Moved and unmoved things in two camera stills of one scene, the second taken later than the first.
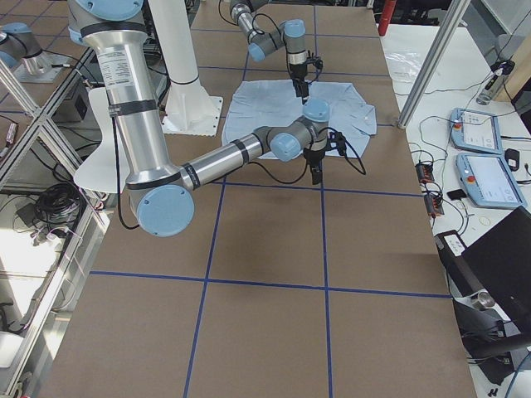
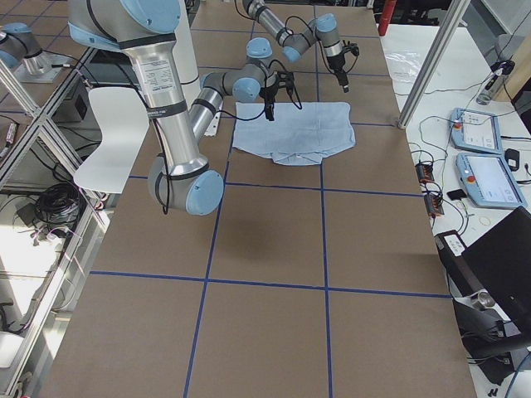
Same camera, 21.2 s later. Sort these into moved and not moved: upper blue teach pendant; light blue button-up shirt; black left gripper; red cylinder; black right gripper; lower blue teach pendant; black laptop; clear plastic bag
Moved: black right gripper; black left gripper; light blue button-up shirt
Not moved: upper blue teach pendant; red cylinder; lower blue teach pendant; black laptop; clear plastic bag
